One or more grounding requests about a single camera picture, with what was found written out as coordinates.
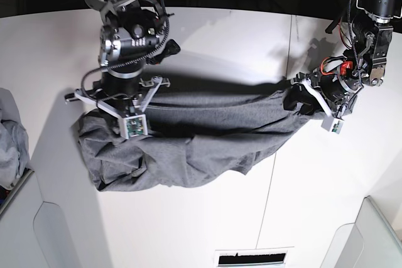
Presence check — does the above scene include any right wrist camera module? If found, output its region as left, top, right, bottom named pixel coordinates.
left=118, top=114, right=148, bottom=139

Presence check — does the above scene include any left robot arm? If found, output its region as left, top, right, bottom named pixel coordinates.
left=283, top=0, right=401, bottom=118

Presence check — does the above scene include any dark grey t-shirt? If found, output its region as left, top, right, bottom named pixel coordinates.
left=78, top=90, right=323, bottom=191

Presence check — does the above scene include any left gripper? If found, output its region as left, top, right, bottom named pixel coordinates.
left=283, top=72, right=364, bottom=117

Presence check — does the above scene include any right white bin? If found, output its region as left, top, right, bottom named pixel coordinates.
left=321, top=196, right=401, bottom=268

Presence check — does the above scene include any left white bin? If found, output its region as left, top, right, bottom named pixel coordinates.
left=1, top=171, right=82, bottom=267

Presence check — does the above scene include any white bin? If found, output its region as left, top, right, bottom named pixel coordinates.
left=1, top=171, right=82, bottom=267
left=321, top=196, right=401, bottom=268

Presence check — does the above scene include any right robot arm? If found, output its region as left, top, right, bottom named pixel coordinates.
left=65, top=0, right=180, bottom=119

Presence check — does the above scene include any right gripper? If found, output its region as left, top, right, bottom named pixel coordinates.
left=64, top=72, right=170, bottom=119

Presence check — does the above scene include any light grey clothes pile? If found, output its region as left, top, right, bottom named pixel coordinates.
left=1, top=88, right=30, bottom=190

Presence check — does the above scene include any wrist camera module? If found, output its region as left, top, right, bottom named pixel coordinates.
left=118, top=114, right=148, bottom=139
left=321, top=116, right=344, bottom=134

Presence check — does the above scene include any white table cable slot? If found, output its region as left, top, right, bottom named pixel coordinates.
left=214, top=247, right=294, bottom=268

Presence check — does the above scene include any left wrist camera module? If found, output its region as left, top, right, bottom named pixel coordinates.
left=321, top=116, right=344, bottom=134

